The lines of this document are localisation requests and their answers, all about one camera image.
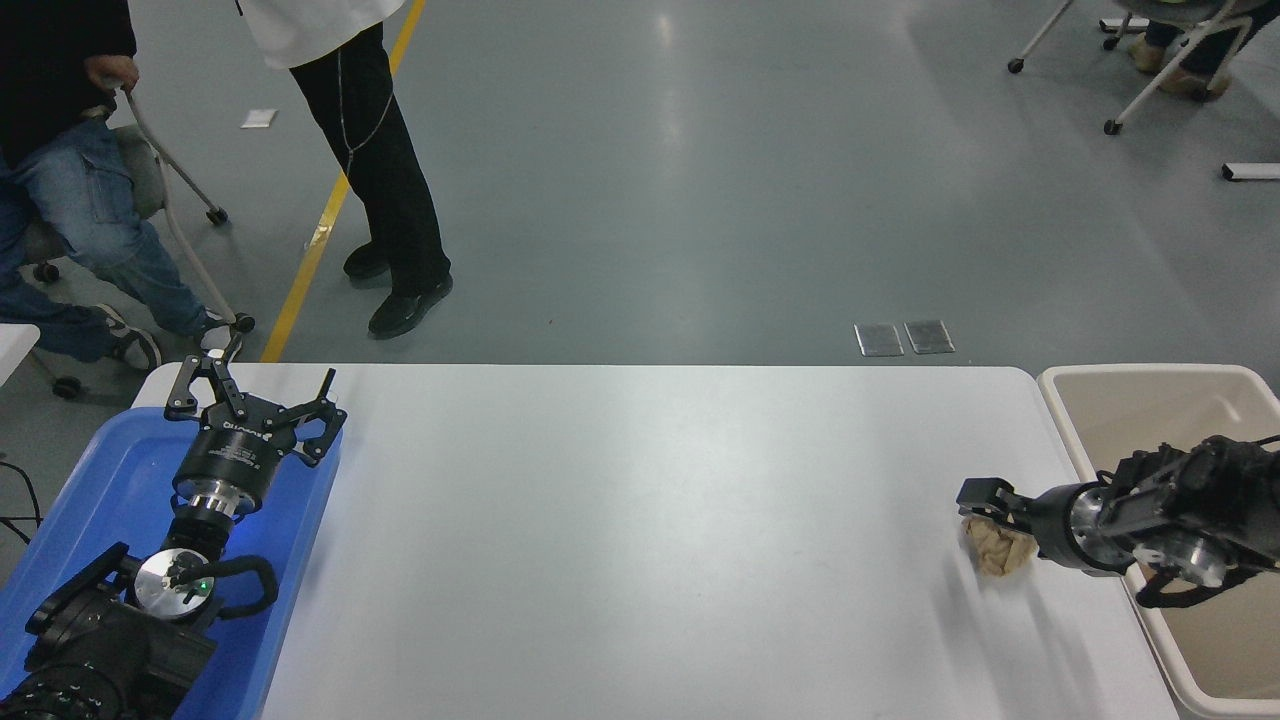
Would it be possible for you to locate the person's hand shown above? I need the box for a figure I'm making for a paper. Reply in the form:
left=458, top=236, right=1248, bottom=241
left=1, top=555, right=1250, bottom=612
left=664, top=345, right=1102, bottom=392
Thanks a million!
left=85, top=54, right=142, bottom=95

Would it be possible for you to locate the seated person with tan shoes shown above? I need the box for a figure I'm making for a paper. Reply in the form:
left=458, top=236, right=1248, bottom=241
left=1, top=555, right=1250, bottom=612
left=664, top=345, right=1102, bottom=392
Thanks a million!
left=1130, top=0, right=1280, bottom=104

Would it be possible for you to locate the thin black floor cable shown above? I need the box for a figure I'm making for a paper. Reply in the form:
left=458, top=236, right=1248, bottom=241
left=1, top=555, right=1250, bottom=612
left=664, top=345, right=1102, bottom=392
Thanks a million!
left=0, top=455, right=46, bottom=546

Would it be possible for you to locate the person in black trousers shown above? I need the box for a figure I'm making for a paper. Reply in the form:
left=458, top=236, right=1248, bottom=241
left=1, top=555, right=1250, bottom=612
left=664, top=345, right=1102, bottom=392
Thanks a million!
left=235, top=0, right=456, bottom=341

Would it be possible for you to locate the person in blue trousers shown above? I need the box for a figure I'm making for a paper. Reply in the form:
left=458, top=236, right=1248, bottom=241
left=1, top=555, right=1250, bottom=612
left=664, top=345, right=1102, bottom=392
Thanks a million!
left=0, top=0, right=256, bottom=373

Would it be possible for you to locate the tan paper ball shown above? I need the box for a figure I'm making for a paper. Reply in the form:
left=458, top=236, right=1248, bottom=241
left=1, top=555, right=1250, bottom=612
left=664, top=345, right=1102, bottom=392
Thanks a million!
left=962, top=512, right=1039, bottom=579

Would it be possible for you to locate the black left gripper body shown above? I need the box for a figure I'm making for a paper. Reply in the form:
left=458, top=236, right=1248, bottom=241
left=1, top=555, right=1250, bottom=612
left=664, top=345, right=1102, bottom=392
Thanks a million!
left=175, top=396, right=301, bottom=499

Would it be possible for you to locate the large pale plastic bin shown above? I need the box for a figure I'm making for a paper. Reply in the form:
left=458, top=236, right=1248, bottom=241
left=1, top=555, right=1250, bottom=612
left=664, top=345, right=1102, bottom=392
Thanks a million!
left=1038, top=362, right=1280, bottom=720

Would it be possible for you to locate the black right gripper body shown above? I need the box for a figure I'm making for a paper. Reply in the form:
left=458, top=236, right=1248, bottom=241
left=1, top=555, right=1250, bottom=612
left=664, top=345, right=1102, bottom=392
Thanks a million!
left=1018, top=483, right=1087, bottom=567

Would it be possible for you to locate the grey wheeled office chair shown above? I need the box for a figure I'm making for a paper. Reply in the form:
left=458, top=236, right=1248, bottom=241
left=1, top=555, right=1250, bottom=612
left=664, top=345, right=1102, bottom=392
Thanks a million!
left=25, top=85, right=256, bottom=401

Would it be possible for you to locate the white-framed wheeled chair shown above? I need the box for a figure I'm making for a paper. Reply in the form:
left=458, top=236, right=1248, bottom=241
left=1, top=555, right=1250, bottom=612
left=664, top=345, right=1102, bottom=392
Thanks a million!
left=1008, top=0, right=1271, bottom=138

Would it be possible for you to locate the blue plastic tray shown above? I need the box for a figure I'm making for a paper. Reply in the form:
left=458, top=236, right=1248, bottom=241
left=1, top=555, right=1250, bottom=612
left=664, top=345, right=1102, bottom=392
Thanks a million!
left=0, top=405, right=346, bottom=720

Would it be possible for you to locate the small white side table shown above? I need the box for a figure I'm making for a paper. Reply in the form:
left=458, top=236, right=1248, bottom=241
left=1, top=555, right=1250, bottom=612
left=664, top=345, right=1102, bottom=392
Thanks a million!
left=0, top=323, right=41, bottom=386

